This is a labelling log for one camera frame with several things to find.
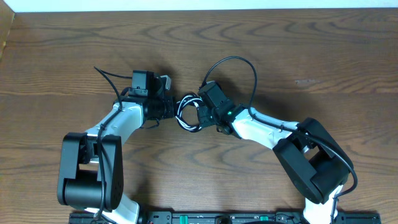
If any white usb cable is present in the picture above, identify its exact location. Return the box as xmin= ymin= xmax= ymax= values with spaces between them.
xmin=175 ymin=94 xmax=203 ymax=131

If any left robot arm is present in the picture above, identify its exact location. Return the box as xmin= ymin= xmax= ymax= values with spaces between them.
xmin=57 ymin=70 xmax=175 ymax=223

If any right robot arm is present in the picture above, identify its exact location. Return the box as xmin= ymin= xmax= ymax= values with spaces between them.
xmin=198 ymin=82 xmax=354 ymax=223

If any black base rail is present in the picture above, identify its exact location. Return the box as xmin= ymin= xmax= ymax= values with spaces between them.
xmin=68 ymin=210 xmax=381 ymax=224

